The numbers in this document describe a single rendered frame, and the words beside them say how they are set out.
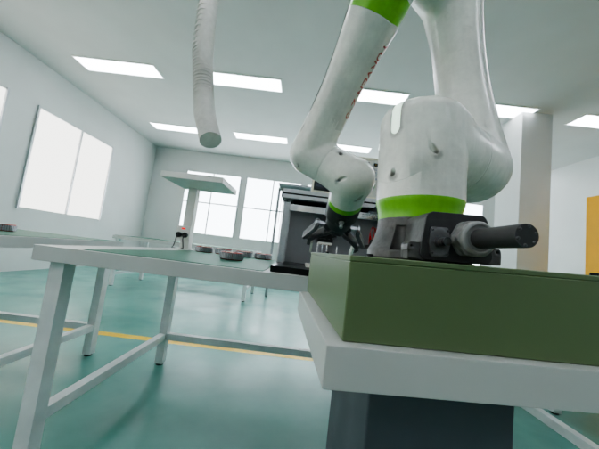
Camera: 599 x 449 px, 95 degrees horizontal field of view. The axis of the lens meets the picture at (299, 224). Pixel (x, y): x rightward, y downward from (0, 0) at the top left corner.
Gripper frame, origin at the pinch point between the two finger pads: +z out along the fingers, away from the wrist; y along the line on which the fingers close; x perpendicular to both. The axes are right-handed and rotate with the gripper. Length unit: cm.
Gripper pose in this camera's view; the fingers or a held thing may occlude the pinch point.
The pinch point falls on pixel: (330, 250)
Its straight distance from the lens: 95.8
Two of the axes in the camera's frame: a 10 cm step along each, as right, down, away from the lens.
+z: -0.6, 5.8, 8.1
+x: 1.7, -8.0, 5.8
